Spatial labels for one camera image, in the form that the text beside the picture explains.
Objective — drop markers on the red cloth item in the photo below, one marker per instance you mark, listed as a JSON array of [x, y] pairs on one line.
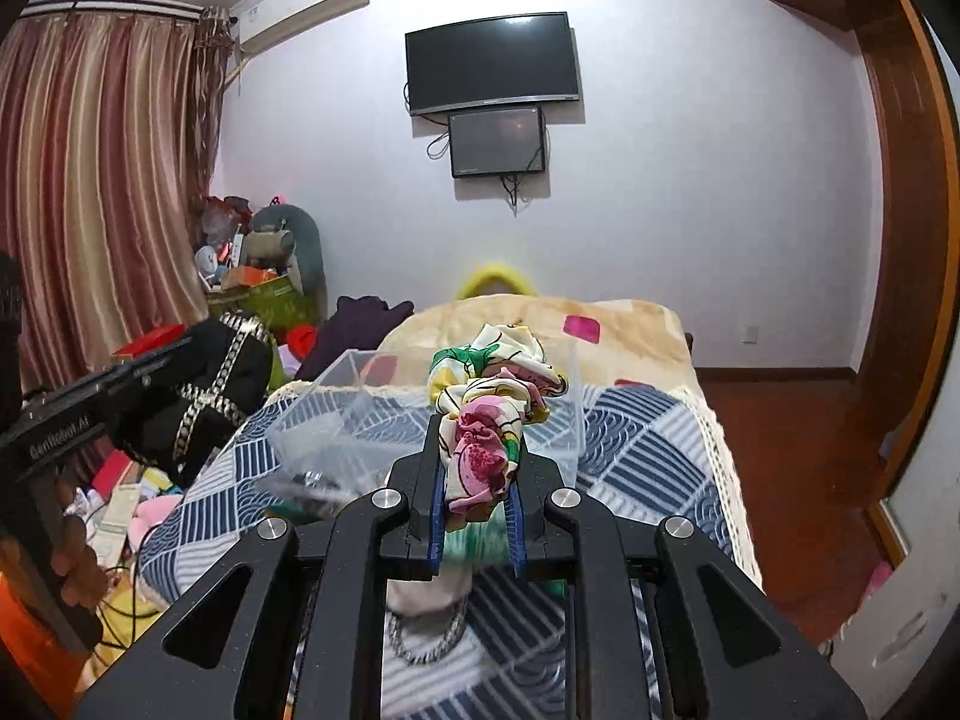
[[300, 341]]

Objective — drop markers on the floral fabric scrunchie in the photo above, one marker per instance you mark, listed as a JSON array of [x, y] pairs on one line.
[[486, 393]]

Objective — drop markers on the white drawstring pouch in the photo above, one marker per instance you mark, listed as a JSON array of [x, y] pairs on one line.
[[413, 598]]

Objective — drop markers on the green cardboard box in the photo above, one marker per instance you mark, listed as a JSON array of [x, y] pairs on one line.
[[276, 302]]

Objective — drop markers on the grey green plush toy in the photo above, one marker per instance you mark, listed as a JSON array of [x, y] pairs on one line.
[[285, 238]]

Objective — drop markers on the red box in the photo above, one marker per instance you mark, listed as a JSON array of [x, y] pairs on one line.
[[157, 338]]

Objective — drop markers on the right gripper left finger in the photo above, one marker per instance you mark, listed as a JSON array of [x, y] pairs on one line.
[[413, 545]]

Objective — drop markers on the clear plastic storage box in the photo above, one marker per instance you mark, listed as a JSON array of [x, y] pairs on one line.
[[339, 437]]

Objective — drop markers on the small black wall monitor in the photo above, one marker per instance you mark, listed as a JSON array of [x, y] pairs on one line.
[[497, 142]]

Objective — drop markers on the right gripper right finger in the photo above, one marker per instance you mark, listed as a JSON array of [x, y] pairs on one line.
[[537, 548]]

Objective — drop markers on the yellow plush cushion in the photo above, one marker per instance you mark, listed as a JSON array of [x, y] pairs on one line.
[[494, 278]]

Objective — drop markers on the dark purple clothing pile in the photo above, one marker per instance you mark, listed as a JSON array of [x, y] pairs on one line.
[[357, 323]]

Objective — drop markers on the black bag with chain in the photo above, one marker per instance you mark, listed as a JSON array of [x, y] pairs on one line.
[[201, 388]]

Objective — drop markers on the striped red gold curtain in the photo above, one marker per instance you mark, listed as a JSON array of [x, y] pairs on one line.
[[110, 129]]

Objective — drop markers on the blue patterned tablecloth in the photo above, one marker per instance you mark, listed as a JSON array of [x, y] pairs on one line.
[[648, 455]]

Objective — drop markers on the white air conditioner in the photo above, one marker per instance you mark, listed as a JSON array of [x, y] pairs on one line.
[[270, 22]]

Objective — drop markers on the brown wooden door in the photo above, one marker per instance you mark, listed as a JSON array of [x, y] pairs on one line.
[[915, 308]]

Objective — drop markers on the wall mounted black television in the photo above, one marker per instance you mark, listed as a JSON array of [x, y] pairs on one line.
[[492, 61]]

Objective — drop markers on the person's left hand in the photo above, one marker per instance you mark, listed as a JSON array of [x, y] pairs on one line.
[[84, 583]]

